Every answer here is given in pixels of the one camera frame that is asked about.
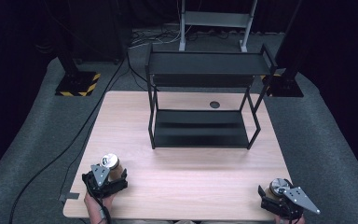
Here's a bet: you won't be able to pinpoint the grey metal stand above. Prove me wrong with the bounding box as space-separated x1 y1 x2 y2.
178 0 258 53

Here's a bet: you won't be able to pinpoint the thick black floor cable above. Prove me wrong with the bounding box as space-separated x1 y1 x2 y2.
8 57 131 224

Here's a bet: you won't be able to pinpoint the grey tape piece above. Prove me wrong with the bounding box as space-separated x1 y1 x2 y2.
58 191 81 203

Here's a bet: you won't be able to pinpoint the black stand base, yellow stripes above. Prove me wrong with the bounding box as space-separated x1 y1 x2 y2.
54 70 102 97

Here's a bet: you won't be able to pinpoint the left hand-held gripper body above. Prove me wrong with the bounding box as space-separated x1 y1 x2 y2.
81 163 129 200

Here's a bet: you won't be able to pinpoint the brown can with silver lid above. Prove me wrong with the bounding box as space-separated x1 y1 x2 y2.
265 177 292 201
100 152 124 183

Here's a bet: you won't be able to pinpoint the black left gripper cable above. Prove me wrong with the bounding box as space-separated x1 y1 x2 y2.
86 183 112 224

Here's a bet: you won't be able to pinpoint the person's left hand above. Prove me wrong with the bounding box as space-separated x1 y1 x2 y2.
83 189 117 218

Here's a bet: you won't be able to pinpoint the black cabinet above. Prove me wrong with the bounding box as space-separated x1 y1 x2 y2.
67 0 133 65

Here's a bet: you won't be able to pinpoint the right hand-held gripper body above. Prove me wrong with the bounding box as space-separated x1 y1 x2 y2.
260 186 322 220

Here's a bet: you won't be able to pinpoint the thin black floor cable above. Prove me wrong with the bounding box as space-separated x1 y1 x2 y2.
57 69 131 200

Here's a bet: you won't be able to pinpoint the person's right hand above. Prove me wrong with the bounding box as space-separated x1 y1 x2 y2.
274 214 306 224

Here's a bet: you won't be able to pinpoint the black two-tier metal shelf rack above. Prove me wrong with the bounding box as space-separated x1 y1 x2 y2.
145 42 279 151

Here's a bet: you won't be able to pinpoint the tangle of cables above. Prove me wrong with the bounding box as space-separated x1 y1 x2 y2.
128 27 185 49

